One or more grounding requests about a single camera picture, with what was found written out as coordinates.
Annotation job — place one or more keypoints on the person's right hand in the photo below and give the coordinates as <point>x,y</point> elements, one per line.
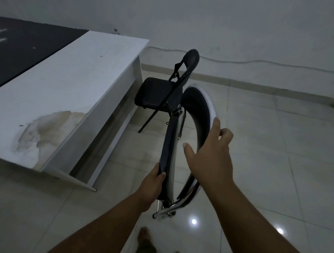
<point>212,161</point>

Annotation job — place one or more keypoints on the person's left hand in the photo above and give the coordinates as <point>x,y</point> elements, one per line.
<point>150,186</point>

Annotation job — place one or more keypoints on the person's right thumb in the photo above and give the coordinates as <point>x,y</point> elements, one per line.
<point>189,153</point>

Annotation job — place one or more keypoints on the person's left thumb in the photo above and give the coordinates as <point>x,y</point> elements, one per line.
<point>161,176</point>

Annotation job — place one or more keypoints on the chrome folding chair black seat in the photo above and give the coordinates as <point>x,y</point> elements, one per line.
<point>194,104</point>

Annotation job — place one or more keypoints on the person's left forearm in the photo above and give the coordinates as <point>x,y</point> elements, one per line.
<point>104,226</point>

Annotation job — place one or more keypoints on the person's right forearm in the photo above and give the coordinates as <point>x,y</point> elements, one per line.
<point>248,221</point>

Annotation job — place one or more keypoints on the person's bare foot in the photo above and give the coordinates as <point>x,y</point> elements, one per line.
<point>145,239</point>

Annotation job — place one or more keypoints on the white table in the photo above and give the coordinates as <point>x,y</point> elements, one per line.
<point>67,86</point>

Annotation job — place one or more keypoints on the black mat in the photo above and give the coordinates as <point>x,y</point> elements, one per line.
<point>28,49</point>

